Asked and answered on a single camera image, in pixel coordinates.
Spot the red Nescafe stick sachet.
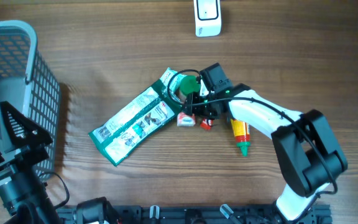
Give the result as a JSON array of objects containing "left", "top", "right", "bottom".
[{"left": 200, "top": 118, "right": 213, "bottom": 130}]

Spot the green lid jar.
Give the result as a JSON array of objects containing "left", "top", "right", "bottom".
[{"left": 178, "top": 76, "right": 201, "bottom": 102}]

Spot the red sauce bottle green cap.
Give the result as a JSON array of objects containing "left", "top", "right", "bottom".
[{"left": 231, "top": 119, "right": 251, "bottom": 157}]

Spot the red white small packet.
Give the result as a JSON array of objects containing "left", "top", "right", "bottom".
[{"left": 177, "top": 112, "right": 196, "bottom": 127}]

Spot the teal tissue pack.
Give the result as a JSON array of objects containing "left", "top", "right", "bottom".
[{"left": 160, "top": 67, "right": 186, "bottom": 101}]

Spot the green 3M gloves package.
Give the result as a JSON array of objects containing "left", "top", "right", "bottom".
[{"left": 89, "top": 80, "right": 180, "bottom": 166}]

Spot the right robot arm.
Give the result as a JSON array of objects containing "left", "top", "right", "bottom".
[{"left": 184, "top": 63, "right": 348, "bottom": 223}]

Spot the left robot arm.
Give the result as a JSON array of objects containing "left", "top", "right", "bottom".
[{"left": 0, "top": 101, "right": 122, "bottom": 223}]

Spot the white barcode scanner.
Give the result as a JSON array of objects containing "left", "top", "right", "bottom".
[{"left": 193, "top": 0, "right": 222, "bottom": 37}]

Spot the grey plastic mesh basket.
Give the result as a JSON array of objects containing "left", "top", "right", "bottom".
[{"left": 0, "top": 20, "right": 62, "bottom": 181}]

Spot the left black cable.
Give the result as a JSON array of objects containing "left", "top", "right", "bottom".
[{"left": 39, "top": 170, "right": 71, "bottom": 210}]

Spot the black cable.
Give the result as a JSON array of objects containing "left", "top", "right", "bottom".
[
  {"left": 167, "top": 68, "right": 339, "bottom": 196},
  {"left": 39, "top": 170, "right": 71, "bottom": 210}
]

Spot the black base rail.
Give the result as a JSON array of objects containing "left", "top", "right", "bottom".
[{"left": 55, "top": 203, "right": 333, "bottom": 224}]

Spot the right black cable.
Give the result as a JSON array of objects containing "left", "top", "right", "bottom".
[{"left": 167, "top": 68, "right": 339, "bottom": 196}]

